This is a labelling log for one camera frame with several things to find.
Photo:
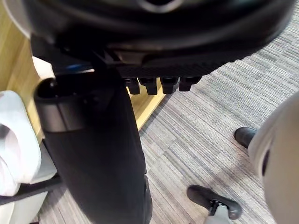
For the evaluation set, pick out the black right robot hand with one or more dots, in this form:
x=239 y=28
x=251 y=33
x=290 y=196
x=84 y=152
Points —
x=98 y=151

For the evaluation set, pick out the cream ribbed slide slipper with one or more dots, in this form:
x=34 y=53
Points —
x=18 y=140

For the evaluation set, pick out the dark left robot foot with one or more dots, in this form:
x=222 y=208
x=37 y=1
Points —
x=201 y=194

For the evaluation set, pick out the dark robot foot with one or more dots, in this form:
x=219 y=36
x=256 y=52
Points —
x=244 y=136
x=201 y=194

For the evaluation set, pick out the silver left robot leg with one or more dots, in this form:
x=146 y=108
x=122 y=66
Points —
x=220 y=214

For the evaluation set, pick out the silver robot leg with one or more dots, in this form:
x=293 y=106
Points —
x=280 y=151
x=220 y=214

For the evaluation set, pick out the dark right robot foot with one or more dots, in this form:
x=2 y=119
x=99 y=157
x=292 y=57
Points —
x=244 y=136

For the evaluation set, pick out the silver right robot leg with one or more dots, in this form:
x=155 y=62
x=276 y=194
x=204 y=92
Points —
x=280 y=151

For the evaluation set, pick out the black metal rack frame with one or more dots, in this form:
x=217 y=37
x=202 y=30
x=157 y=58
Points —
x=28 y=190

